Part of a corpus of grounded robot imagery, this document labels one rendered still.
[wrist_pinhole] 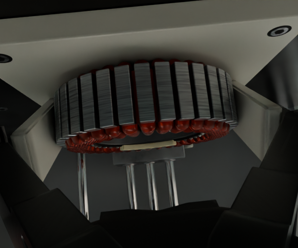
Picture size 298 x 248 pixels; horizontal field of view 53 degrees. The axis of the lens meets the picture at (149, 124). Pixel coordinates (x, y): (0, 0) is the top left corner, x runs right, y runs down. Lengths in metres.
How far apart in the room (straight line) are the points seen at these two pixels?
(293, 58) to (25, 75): 0.17
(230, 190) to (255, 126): 0.30
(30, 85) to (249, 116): 0.12
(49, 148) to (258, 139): 0.11
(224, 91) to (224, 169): 0.30
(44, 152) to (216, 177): 0.32
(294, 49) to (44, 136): 0.16
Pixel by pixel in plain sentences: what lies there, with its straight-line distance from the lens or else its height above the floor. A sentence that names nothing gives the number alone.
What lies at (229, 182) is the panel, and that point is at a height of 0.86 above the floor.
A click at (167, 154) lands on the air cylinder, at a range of 0.31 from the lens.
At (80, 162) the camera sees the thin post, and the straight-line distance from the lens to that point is 0.27.
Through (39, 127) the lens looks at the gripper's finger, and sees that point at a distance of 0.16.
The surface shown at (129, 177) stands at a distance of 0.33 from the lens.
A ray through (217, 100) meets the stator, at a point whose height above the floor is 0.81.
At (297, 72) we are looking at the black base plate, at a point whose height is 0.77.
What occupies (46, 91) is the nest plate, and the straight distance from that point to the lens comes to 0.20.
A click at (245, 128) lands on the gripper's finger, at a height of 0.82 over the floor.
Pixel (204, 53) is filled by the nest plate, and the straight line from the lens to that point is 0.16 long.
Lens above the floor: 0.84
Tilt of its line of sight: 10 degrees down
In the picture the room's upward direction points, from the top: 174 degrees clockwise
